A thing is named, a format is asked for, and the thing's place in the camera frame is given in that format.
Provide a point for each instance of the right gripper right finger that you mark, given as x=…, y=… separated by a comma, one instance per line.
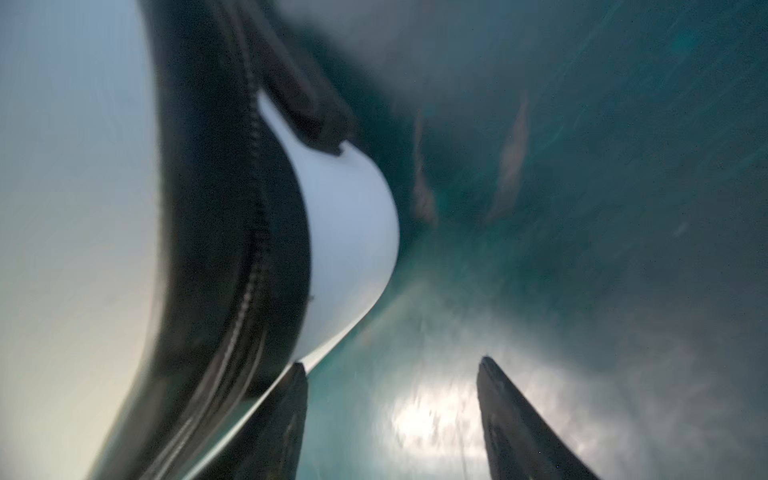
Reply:
x=519, y=443

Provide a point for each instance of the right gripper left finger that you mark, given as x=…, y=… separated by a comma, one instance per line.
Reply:
x=268, y=446

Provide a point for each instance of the black white suitcase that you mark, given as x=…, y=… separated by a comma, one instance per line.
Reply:
x=184, y=216

